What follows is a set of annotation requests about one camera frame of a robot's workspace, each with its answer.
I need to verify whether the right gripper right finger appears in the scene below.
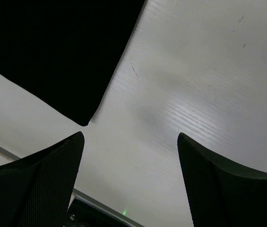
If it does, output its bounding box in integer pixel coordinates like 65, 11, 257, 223
177, 133, 267, 227

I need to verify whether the aluminium table edge rail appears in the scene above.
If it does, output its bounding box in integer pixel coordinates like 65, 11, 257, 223
0, 136, 146, 227

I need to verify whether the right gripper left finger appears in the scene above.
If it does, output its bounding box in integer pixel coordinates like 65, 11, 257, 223
0, 131, 85, 227

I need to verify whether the black skirt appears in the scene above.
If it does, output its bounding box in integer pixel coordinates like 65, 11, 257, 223
0, 0, 145, 126

